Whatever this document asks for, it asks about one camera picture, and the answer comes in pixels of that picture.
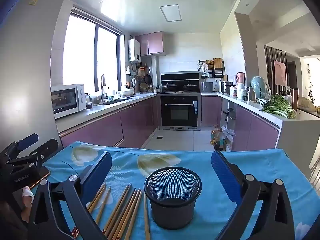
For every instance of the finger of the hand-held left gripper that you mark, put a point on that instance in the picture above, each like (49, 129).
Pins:
(27, 141)
(47, 146)

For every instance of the black hanging wok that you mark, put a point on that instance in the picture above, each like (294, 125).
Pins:
(148, 79)

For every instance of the grey refrigerator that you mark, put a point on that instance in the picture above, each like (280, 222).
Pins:
(30, 67)

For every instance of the steel thermos bottle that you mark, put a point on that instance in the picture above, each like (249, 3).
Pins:
(251, 95)

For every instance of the round wall clock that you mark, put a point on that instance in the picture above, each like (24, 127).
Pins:
(309, 70)

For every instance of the pink upper wall cabinet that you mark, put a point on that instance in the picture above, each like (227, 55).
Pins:
(155, 42)

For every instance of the dark slatted room divider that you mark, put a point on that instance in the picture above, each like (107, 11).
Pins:
(269, 65)

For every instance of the black lidded pot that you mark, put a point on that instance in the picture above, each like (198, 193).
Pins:
(170, 87)
(190, 86)

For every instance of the white plastic bag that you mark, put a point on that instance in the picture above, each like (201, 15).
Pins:
(228, 135)

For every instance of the brown tumbler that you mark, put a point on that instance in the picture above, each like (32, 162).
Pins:
(294, 100)

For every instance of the brown round bowl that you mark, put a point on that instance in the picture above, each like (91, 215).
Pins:
(144, 87)

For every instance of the white jar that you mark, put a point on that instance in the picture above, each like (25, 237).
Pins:
(241, 92)

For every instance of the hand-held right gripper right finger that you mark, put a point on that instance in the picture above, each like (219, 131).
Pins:
(225, 177)

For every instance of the white microwave oven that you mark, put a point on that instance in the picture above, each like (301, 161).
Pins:
(80, 97)

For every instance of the black wall rack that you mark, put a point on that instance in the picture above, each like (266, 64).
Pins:
(217, 73)

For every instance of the blue floral tablecloth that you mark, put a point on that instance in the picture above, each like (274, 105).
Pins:
(200, 160)

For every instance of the black built-in stove oven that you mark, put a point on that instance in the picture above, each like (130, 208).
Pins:
(180, 110)

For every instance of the white lidded pot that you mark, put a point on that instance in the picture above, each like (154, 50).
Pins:
(127, 92)

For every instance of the yellow oil bottle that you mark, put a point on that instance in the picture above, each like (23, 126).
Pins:
(213, 136)

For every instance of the kitchen window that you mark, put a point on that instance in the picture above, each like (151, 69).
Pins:
(80, 50)

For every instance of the white wall water heater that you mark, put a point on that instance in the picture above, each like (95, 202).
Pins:
(134, 51)

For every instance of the ceiling light panel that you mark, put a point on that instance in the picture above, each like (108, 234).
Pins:
(170, 13)

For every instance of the steel kitchen faucet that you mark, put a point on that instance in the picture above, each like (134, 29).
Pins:
(102, 85)

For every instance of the pink electric kettle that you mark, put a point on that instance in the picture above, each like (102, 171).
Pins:
(240, 78)

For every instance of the pink kitchen base cabinet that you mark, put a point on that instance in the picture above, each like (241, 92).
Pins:
(255, 130)
(100, 127)

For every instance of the pink wall picture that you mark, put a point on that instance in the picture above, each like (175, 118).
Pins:
(280, 73)

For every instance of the black mesh cup holder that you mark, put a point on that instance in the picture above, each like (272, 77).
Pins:
(172, 215)

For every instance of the steel stockpot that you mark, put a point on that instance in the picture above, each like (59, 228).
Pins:
(226, 87)

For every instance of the bundle of wooden chopsticks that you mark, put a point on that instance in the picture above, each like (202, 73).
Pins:
(125, 212)

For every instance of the steel kitchen sink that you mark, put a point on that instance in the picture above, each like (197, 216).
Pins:
(112, 101)

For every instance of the wooden cutting board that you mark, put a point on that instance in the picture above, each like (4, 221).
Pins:
(218, 63)

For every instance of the green leafy vegetables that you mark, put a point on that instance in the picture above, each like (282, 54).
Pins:
(277, 107)

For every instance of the silver toaster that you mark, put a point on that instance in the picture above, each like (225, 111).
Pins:
(207, 87)

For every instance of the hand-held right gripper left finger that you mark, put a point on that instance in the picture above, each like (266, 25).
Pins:
(97, 177)

